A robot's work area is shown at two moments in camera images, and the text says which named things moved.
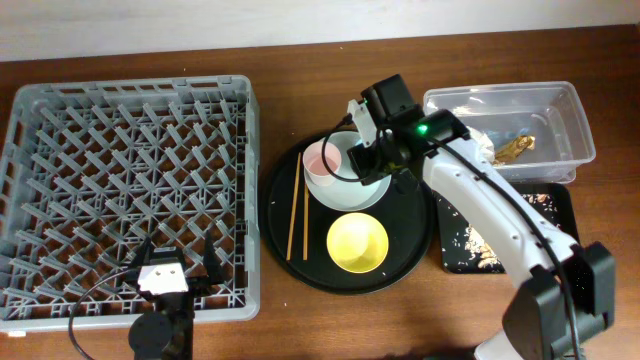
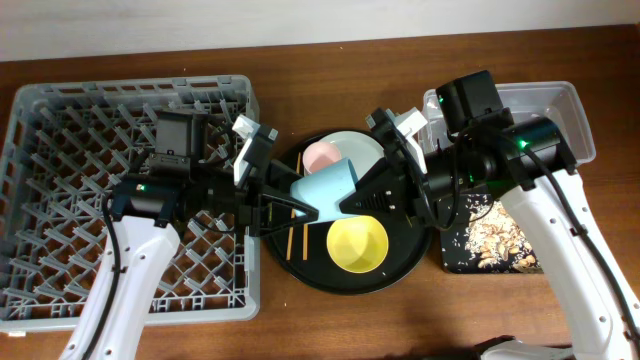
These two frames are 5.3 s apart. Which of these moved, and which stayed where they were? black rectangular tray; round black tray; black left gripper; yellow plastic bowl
Moved: black left gripper
Stayed: round black tray; yellow plastic bowl; black rectangular tray
